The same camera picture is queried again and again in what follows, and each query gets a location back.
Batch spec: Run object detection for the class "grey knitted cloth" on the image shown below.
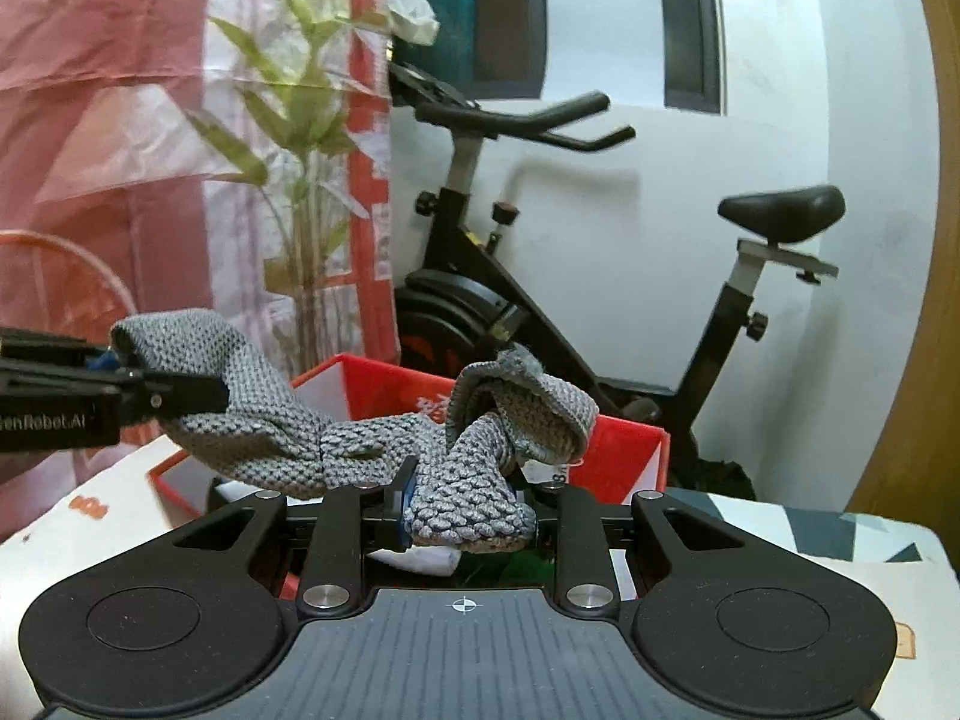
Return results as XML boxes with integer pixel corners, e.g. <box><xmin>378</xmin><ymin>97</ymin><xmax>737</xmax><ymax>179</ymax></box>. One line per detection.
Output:
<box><xmin>110</xmin><ymin>309</ymin><xmax>599</xmax><ymax>553</ymax></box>

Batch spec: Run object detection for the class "green tasselled sachet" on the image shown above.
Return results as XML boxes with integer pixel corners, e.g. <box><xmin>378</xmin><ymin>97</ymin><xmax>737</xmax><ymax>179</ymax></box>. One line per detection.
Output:
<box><xmin>452</xmin><ymin>548</ymin><xmax>555</xmax><ymax>590</ymax></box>

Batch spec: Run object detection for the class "black exercise bike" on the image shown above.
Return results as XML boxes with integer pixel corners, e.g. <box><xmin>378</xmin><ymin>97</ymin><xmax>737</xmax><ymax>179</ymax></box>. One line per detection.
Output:
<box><xmin>391</xmin><ymin>55</ymin><xmax>851</xmax><ymax>505</ymax></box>

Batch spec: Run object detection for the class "red strawberry cardboard box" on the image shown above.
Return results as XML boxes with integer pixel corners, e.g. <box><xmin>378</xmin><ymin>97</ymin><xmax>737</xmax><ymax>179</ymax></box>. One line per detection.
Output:
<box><xmin>145</xmin><ymin>351</ymin><xmax>672</xmax><ymax>602</ymax></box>

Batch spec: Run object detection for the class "brown wooden door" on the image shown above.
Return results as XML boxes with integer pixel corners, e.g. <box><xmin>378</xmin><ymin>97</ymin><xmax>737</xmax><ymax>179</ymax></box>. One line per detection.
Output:
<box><xmin>846</xmin><ymin>0</ymin><xmax>960</xmax><ymax>542</ymax></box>

